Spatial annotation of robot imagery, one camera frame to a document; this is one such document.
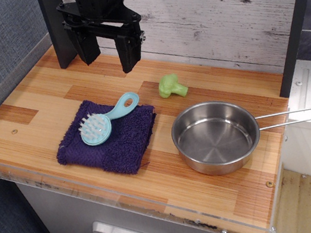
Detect black left upright post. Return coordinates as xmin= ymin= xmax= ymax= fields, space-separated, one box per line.
xmin=37 ymin=0 xmax=77 ymax=69

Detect green toy broccoli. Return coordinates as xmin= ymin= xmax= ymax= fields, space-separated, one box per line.
xmin=158 ymin=74 xmax=188 ymax=99

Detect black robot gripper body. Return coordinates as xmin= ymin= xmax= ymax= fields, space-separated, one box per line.
xmin=57 ymin=0 xmax=145 ymax=42

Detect clear acrylic table edge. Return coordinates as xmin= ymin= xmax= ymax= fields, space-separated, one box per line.
xmin=0 ymin=105 xmax=278 ymax=233

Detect purple folded towel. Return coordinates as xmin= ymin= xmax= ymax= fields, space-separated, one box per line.
xmin=56 ymin=100 xmax=156 ymax=174

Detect light blue scrub brush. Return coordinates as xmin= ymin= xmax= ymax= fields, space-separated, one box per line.
xmin=79 ymin=92 xmax=139 ymax=146

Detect stainless steel pan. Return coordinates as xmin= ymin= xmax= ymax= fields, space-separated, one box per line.
xmin=166 ymin=83 xmax=311 ymax=184

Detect black upright post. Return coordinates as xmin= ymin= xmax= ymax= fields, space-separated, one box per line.
xmin=280 ymin=0 xmax=308 ymax=98
xmin=37 ymin=0 xmax=77 ymax=69

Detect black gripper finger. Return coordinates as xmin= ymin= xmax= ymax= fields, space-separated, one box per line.
xmin=115 ymin=36 xmax=141 ymax=73
xmin=64 ymin=24 xmax=101 ymax=65

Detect black right upright post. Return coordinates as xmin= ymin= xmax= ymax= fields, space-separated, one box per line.
xmin=280 ymin=0 xmax=308 ymax=98

